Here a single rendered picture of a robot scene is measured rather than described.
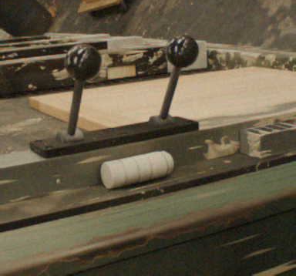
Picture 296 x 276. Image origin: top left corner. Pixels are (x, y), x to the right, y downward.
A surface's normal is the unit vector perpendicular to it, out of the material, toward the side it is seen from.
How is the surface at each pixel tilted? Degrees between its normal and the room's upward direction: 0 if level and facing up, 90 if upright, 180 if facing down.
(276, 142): 89
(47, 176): 90
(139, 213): 51
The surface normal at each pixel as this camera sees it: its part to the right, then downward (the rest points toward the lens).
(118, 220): -0.06, -0.99
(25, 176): 0.45, 0.11
